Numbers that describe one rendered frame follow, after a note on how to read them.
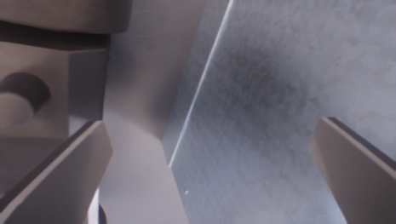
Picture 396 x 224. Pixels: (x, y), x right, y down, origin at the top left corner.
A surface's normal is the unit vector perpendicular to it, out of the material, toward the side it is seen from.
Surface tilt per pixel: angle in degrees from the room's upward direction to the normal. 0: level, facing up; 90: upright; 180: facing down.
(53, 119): 0
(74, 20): 24
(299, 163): 90
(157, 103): 0
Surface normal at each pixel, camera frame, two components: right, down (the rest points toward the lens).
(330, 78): -0.88, -0.13
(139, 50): 0.33, 0.51
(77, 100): 0.87, 0.41
